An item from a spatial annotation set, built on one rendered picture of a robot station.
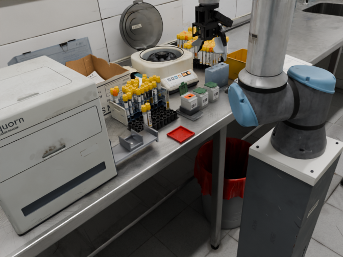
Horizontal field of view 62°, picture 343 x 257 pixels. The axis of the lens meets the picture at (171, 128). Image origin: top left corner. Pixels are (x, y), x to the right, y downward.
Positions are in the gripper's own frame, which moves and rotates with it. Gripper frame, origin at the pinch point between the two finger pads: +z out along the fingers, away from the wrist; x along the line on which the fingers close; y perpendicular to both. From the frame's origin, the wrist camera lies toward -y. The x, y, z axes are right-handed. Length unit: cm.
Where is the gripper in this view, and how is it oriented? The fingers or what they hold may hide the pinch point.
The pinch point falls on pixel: (212, 56)
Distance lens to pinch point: 117.3
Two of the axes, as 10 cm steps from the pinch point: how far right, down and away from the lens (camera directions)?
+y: -7.8, 3.9, -4.9
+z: 0.6, 8.2, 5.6
